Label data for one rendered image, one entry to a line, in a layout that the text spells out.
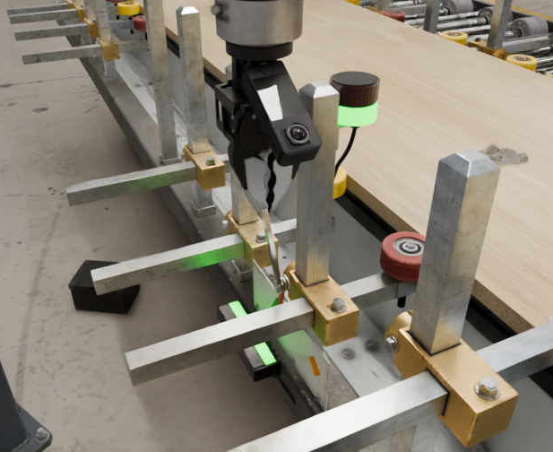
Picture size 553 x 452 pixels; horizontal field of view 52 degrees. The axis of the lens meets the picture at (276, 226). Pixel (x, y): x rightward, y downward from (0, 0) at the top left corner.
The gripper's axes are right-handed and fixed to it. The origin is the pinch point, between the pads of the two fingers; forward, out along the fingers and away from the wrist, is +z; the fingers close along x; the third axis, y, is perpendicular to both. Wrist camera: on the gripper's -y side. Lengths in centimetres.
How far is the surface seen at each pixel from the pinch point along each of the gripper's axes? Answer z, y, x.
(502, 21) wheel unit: 8, 79, -116
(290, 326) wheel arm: 16.8, -3.8, -1.5
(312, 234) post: 5.6, 0.1, -6.4
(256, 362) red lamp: 31.1, 4.5, 0.1
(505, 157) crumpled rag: 10, 13, -54
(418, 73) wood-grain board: 12, 61, -71
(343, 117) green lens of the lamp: -10.0, 0.1, -9.9
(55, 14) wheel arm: 20, 196, 2
